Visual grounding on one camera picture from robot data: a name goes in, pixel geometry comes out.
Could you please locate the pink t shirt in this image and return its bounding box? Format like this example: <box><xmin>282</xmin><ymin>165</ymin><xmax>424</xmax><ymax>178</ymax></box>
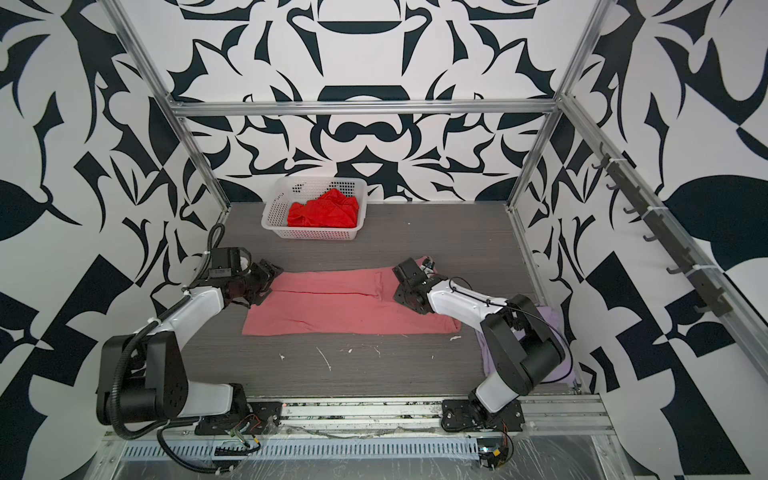
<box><xmin>242</xmin><ymin>267</ymin><xmax>461</xmax><ymax>337</ymax></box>

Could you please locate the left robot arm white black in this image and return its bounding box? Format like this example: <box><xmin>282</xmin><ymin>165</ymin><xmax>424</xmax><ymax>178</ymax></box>
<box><xmin>96</xmin><ymin>247</ymin><xmax>283</xmax><ymax>427</ymax></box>

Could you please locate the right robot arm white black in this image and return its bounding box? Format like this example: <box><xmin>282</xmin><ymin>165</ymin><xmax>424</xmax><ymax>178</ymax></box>
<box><xmin>393</xmin><ymin>258</ymin><xmax>568</xmax><ymax>416</ymax></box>

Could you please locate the white plastic basket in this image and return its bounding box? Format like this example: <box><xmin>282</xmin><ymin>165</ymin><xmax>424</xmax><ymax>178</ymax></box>
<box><xmin>261</xmin><ymin>176</ymin><xmax>367</xmax><ymax>241</ymax></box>

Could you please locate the red t shirt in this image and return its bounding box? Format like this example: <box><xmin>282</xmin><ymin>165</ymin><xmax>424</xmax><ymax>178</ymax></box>
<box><xmin>286</xmin><ymin>189</ymin><xmax>360</xmax><ymax>229</ymax></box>

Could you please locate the folded purple t shirt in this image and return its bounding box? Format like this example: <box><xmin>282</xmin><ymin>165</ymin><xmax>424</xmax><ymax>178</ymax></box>
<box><xmin>476</xmin><ymin>305</ymin><xmax>578</xmax><ymax>388</ymax></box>

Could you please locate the small green circuit board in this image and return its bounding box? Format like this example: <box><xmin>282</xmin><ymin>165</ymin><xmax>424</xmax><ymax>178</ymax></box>
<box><xmin>478</xmin><ymin>435</ymin><xmax>515</xmax><ymax>471</ymax></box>

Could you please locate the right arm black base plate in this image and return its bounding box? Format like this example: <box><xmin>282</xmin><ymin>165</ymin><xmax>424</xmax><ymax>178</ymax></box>
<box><xmin>440</xmin><ymin>399</ymin><xmax>525</xmax><ymax>433</ymax></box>

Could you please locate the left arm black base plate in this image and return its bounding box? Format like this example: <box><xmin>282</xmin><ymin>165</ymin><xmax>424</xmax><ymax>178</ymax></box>
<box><xmin>194</xmin><ymin>401</ymin><xmax>283</xmax><ymax>436</ymax></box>

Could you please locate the white slotted cable duct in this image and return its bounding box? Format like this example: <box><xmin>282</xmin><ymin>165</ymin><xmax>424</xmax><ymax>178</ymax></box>
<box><xmin>119</xmin><ymin>437</ymin><xmax>481</xmax><ymax>462</ymax></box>

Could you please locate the black corrugated cable hose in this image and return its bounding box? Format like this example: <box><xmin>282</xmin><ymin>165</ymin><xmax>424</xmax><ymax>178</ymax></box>
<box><xmin>107</xmin><ymin>317</ymin><xmax>247</xmax><ymax>475</ymax></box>

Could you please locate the black wall hook rack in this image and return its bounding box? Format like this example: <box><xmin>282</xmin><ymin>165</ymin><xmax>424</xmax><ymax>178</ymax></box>
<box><xmin>593</xmin><ymin>145</ymin><xmax>733</xmax><ymax>317</ymax></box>

